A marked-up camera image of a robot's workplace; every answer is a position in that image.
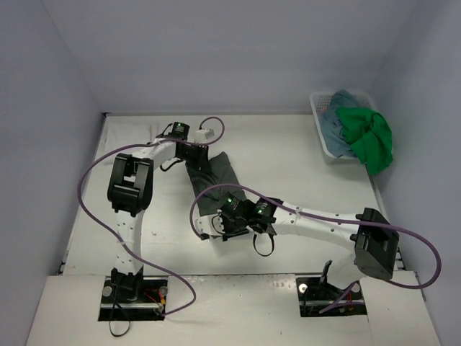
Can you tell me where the grey t-shirt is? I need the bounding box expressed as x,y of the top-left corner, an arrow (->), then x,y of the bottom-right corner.
186,151 -> 247,216

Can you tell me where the green t-shirt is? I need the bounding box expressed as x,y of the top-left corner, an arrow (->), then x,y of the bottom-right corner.
336,107 -> 393,176

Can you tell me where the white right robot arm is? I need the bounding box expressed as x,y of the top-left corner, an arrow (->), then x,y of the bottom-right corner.
217,194 -> 399,297

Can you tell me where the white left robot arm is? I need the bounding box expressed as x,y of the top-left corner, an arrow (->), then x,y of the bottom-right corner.
107,122 -> 215,303

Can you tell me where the light blue t-shirt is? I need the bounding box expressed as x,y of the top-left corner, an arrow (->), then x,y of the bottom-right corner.
319,89 -> 361,158

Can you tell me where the white plastic laundry basket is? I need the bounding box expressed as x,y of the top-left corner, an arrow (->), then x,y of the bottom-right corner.
309,89 -> 376,164

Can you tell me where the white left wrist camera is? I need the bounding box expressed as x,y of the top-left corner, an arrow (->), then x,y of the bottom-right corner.
193,128 -> 215,144

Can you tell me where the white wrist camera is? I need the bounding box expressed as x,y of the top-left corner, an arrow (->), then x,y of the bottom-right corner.
193,128 -> 215,144
194,214 -> 224,240

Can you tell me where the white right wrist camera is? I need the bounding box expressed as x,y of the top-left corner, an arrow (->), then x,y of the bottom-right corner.
194,214 -> 224,240

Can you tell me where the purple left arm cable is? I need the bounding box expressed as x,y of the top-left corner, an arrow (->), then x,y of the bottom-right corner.
78,115 -> 227,318

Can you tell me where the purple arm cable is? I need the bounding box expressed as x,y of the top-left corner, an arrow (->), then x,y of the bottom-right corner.
78,115 -> 227,318
189,183 -> 442,314

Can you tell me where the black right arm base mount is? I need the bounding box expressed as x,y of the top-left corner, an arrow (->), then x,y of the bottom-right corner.
295,260 -> 367,318

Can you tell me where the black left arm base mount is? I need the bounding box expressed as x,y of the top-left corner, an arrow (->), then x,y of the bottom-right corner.
98,277 -> 168,321

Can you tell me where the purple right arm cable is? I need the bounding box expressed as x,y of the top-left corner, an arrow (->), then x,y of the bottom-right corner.
189,183 -> 442,314

